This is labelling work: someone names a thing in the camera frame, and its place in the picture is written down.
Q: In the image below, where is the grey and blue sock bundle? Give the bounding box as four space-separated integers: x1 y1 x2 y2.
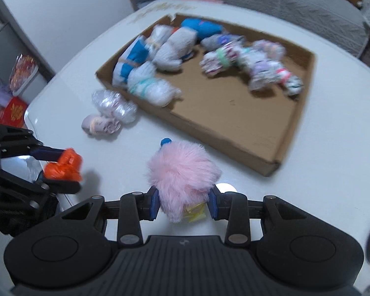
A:
154 18 224 73

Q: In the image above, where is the white blue sock yellow band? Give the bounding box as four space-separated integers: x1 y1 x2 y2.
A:
112 35 156 87

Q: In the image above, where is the brown cardboard box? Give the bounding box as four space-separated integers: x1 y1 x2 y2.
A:
95 14 316 178

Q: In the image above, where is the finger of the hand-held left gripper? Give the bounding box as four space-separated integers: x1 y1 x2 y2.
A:
0 164 81 208
0 123 63 161

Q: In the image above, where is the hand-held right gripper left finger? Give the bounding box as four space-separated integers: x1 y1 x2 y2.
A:
62 188 160 249

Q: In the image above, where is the floral cloth bundle green band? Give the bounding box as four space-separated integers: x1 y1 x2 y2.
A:
200 45 244 76

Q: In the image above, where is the small bubble wrap pink band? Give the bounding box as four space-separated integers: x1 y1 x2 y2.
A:
253 39 287 58

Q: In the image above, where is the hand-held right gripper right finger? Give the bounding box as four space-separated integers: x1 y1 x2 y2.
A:
207 188 303 247

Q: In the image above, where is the orange plastic bag bundle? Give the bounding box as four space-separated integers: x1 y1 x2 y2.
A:
43 148 84 182

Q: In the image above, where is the large clear bubble wrap bundle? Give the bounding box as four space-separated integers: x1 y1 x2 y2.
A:
91 89 138 124

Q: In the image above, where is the purple box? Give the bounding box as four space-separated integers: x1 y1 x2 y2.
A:
0 85 13 105

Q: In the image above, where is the colourful red patterned package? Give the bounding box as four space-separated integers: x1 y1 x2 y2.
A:
9 55 39 94

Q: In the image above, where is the floral cloth roll pink band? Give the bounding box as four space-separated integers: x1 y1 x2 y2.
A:
277 68 304 98

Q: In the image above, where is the grey sock bundle purple band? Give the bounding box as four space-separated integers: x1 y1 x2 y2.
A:
200 34 245 51

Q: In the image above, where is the red box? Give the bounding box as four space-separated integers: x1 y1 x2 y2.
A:
0 97 28 127

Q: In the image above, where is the pink fluffy pom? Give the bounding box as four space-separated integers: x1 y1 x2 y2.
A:
146 138 222 224

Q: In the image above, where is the grey sofa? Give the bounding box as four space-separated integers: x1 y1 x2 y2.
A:
196 0 370 58

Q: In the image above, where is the mauve cloth bundle peach band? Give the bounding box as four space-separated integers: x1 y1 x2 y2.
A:
81 113 123 137

